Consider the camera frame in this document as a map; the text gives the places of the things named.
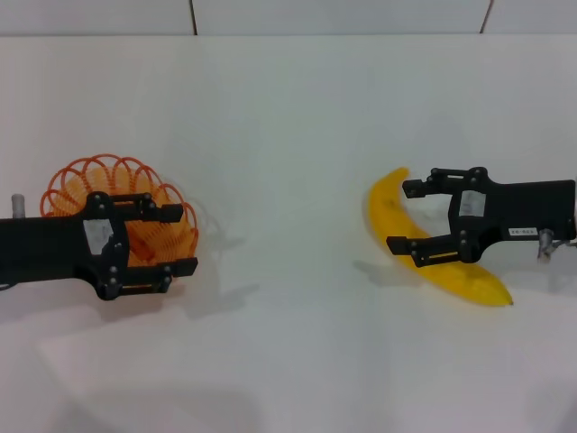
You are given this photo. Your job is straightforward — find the orange woven plastic basket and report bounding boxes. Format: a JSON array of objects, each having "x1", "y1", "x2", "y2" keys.
[{"x1": 40, "y1": 154, "x2": 200, "y2": 280}]

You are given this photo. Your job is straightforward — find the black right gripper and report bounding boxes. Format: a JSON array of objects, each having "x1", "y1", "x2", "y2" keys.
[{"x1": 387, "y1": 167, "x2": 577, "y2": 268}]

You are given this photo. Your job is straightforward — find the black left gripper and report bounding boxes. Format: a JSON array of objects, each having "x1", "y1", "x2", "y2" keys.
[{"x1": 0, "y1": 191, "x2": 199, "y2": 302}]

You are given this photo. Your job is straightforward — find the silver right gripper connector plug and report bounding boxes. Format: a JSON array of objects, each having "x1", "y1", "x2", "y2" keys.
[{"x1": 537, "y1": 227, "x2": 556, "y2": 261}]

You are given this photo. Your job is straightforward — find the yellow banana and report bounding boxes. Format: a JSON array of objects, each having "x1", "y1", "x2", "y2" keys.
[{"x1": 368, "y1": 166, "x2": 515, "y2": 309}]

